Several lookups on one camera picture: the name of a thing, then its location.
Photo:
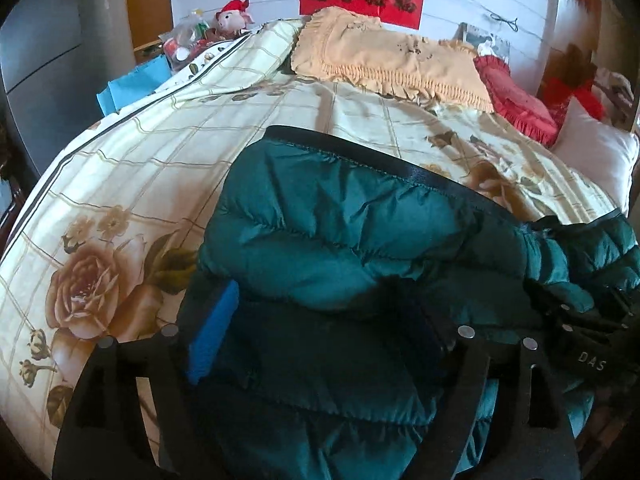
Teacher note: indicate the clear bag of items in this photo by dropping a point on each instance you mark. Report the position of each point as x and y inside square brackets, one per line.
[188, 39]

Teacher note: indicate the wooden chair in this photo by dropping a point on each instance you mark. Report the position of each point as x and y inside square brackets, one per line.
[614, 92]

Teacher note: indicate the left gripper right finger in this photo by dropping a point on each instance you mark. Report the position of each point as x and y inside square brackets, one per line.
[530, 436]

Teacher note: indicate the dark green puffer jacket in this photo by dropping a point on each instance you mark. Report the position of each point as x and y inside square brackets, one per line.
[355, 269]

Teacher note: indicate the pig plush toy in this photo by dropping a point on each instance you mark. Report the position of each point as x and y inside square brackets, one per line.
[233, 19]

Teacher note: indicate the framed photo on wall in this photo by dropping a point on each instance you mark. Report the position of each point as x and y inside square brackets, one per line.
[486, 43]

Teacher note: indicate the grey refrigerator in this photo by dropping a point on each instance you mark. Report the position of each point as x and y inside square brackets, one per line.
[54, 62]

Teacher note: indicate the blue paper bag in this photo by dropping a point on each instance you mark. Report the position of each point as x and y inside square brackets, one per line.
[140, 82]

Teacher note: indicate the peach fringed pillow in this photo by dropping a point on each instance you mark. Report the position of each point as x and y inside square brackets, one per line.
[339, 45]

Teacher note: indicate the red ruffled pillow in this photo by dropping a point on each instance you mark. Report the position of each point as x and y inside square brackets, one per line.
[525, 112]

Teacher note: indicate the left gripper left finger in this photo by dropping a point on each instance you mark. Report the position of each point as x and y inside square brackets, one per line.
[103, 434]

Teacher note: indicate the floral cream bed quilt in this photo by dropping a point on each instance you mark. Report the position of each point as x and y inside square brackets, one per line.
[107, 240]

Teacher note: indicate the white pillow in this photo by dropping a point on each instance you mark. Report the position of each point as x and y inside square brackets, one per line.
[602, 153]

